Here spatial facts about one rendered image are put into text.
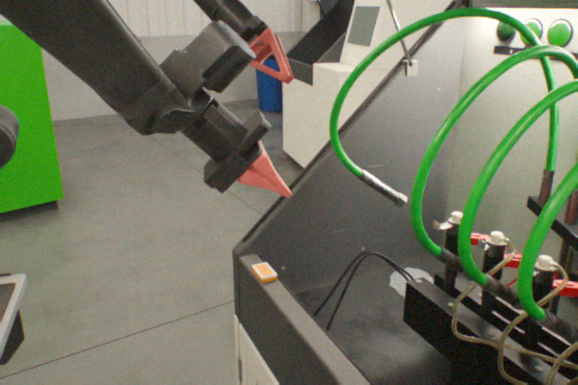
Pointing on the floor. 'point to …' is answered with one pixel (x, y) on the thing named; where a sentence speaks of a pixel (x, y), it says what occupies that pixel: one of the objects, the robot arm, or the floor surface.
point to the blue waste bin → (269, 88)
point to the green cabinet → (27, 130)
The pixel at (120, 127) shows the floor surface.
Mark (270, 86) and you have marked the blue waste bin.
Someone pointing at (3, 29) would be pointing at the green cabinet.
